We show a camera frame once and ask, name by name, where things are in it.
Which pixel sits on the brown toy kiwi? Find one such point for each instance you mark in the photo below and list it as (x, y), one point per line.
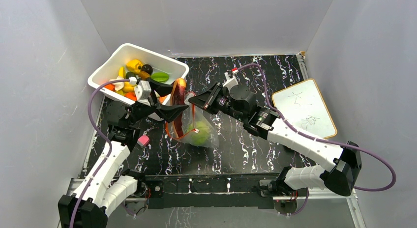
(144, 75)

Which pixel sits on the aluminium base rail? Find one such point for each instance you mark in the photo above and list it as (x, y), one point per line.
(210, 190)

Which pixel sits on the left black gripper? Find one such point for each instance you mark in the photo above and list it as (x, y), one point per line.
(168, 111)

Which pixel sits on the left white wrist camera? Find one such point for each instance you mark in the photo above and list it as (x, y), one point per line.
(141, 90)

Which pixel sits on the dark brown toy fruit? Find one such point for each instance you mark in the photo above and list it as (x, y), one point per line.
(147, 68)

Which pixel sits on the small whiteboard wooden frame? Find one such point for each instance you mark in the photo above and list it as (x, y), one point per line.
(303, 105)

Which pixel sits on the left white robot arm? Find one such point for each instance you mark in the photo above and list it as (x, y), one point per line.
(107, 174)

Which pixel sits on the white plastic bin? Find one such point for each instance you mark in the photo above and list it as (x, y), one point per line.
(116, 66)

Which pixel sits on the clear orange-zip bag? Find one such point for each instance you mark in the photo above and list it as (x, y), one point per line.
(189, 116)

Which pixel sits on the orange toy carrot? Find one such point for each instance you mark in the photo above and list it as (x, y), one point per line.
(110, 87)

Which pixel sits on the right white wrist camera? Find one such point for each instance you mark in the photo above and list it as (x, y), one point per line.
(231, 79)

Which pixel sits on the green toy cabbage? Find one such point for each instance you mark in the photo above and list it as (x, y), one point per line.
(199, 133)

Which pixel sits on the pink eraser block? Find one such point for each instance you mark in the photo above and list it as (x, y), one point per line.
(143, 141)

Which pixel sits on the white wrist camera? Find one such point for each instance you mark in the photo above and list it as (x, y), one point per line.
(231, 79)
(141, 90)

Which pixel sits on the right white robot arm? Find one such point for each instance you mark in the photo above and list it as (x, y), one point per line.
(336, 168)

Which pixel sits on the green toy starfruit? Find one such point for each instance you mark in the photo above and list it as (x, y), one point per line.
(161, 77)

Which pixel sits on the white toy mushroom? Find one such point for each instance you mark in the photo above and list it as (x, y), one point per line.
(117, 86)

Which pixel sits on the yellow toy bell pepper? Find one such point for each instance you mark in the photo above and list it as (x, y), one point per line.
(134, 66)

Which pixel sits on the black marble table mat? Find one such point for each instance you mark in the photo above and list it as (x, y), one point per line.
(238, 151)

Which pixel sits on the orange toy peach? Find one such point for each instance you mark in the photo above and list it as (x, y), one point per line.
(162, 99)

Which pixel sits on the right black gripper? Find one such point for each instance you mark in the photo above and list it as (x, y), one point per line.
(213, 98)

